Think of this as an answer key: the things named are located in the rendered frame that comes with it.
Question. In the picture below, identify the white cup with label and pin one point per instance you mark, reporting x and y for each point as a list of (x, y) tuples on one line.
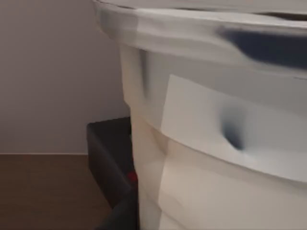
[(206, 167)]

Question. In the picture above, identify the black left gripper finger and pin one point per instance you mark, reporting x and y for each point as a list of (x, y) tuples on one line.
[(124, 216)]

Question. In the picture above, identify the black block with red mark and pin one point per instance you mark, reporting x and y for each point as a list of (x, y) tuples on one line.
[(108, 153)]

